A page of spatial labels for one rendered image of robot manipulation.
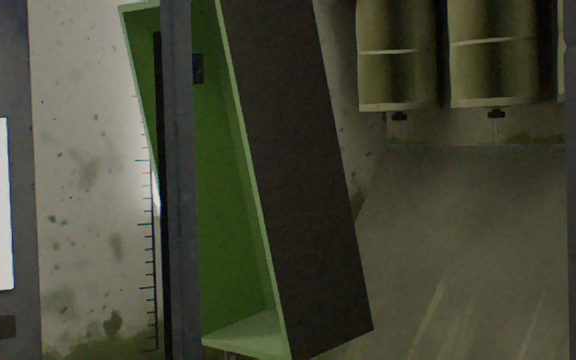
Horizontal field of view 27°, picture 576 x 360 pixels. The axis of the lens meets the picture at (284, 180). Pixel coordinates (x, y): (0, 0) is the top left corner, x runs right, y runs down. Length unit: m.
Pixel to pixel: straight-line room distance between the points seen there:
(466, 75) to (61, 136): 1.52
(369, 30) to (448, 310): 1.18
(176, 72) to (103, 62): 2.10
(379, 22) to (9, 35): 1.47
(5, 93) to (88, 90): 0.33
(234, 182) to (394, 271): 0.94
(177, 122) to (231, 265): 1.85
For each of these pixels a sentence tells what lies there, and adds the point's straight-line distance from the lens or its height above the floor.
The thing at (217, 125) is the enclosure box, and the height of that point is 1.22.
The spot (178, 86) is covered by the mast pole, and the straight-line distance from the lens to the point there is 2.58.
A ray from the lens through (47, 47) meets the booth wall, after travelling 4.58.
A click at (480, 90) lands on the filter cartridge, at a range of 4.49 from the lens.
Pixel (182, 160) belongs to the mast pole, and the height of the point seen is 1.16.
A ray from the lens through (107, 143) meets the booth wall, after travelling 4.67.
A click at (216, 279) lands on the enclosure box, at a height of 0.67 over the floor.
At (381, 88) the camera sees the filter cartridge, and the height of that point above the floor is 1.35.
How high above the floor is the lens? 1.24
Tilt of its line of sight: 3 degrees down
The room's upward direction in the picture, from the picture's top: 2 degrees counter-clockwise
